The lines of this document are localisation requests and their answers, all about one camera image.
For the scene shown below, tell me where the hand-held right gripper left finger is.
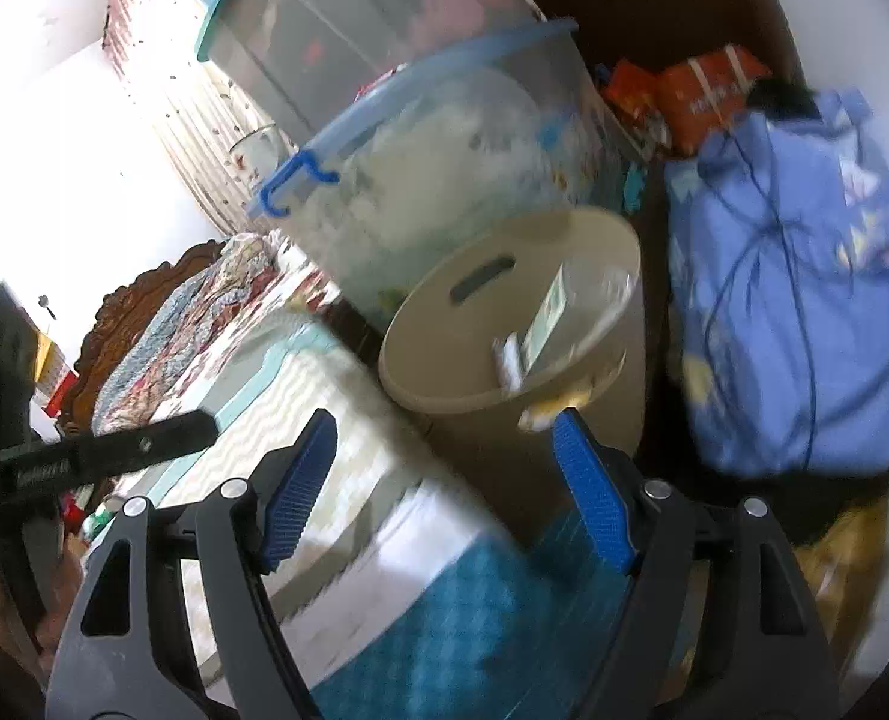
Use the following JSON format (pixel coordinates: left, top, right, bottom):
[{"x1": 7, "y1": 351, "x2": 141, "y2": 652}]
[{"x1": 45, "y1": 409, "x2": 339, "y2": 720}]

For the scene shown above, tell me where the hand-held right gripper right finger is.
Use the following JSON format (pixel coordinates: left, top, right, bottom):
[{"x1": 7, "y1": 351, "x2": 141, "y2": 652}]
[{"x1": 551, "y1": 406, "x2": 843, "y2": 720}]

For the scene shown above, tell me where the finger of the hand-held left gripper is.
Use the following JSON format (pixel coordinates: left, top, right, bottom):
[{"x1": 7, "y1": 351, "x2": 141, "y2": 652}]
[{"x1": 9, "y1": 411, "x2": 221, "y2": 507}]

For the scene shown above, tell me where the green plastic bottle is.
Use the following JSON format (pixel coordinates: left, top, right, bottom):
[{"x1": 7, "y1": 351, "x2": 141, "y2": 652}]
[{"x1": 82, "y1": 508, "x2": 121, "y2": 541}]

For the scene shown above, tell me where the red and white packet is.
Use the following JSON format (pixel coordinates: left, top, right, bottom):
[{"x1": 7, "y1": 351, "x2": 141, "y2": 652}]
[{"x1": 61, "y1": 491, "x2": 92, "y2": 533}]

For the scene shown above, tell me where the yellow wrapper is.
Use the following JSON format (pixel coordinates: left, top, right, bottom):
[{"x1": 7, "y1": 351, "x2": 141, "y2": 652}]
[{"x1": 519, "y1": 382, "x2": 595, "y2": 432}]

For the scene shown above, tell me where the white paper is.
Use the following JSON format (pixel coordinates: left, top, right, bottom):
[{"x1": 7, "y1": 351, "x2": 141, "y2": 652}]
[{"x1": 493, "y1": 334, "x2": 528, "y2": 395}]

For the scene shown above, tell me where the green and white box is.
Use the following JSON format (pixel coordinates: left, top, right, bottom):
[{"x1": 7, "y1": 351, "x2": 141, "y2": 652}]
[{"x1": 523, "y1": 266, "x2": 573, "y2": 368}]

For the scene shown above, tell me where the beige plastic bin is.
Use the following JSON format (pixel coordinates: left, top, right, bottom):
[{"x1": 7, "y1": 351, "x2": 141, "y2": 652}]
[{"x1": 378, "y1": 206, "x2": 648, "y2": 541}]

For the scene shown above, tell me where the beige zigzag blanket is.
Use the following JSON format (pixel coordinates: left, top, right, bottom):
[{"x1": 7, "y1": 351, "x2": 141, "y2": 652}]
[{"x1": 76, "y1": 319, "x2": 708, "y2": 720}]

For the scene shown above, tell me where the folded patchwork quilt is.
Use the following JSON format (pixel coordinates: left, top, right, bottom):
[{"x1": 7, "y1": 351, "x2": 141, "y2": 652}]
[{"x1": 91, "y1": 232, "x2": 280, "y2": 432}]

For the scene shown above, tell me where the carved wooden headboard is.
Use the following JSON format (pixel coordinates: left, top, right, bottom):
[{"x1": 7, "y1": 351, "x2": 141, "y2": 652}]
[{"x1": 58, "y1": 240, "x2": 220, "y2": 436}]

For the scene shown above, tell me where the red floral bedsheet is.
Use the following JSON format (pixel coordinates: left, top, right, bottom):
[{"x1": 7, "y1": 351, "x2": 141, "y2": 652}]
[{"x1": 181, "y1": 236, "x2": 340, "y2": 391}]

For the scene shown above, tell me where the yellow plastic bag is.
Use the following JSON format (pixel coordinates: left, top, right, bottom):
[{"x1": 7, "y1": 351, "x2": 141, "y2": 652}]
[{"x1": 789, "y1": 495, "x2": 889, "y2": 661}]

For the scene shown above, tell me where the light blue cloth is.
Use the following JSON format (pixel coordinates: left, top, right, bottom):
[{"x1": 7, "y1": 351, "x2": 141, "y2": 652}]
[{"x1": 665, "y1": 90, "x2": 889, "y2": 477}]

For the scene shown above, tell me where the white enamel mug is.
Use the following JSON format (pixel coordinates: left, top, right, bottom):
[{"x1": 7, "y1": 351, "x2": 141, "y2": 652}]
[{"x1": 226, "y1": 124, "x2": 280, "y2": 181}]

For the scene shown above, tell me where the beige leaf-print curtain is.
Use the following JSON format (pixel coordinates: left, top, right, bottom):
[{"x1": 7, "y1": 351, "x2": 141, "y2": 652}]
[{"x1": 103, "y1": 0, "x2": 303, "y2": 237}]

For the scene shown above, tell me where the blue-lidded clear storage box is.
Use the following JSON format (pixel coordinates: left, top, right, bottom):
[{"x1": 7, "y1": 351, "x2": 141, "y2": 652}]
[{"x1": 245, "y1": 19, "x2": 640, "y2": 331}]

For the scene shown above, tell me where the small orange packet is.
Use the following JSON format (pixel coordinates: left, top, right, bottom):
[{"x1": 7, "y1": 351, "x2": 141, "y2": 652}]
[{"x1": 601, "y1": 60, "x2": 663, "y2": 128}]

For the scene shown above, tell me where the large orange bag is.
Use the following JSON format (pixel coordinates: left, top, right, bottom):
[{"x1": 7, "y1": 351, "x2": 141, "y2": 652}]
[{"x1": 654, "y1": 45, "x2": 776, "y2": 158}]

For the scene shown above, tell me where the teal-lidded clear storage box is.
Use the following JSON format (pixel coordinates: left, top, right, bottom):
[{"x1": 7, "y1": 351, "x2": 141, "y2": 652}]
[{"x1": 195, "y1": 0, "x2": 550, "y2": 143}]

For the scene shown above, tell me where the yellow wall calendar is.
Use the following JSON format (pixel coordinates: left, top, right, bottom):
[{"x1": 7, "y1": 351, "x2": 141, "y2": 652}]
[{"x1": 31, "y1": 334, "x2": 77, "y2": 417}]

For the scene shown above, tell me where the black cable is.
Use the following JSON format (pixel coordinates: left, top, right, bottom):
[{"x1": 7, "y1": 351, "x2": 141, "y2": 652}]
[{"x1": 703, "y1": 116, "x2": 816, "y2": 473}]

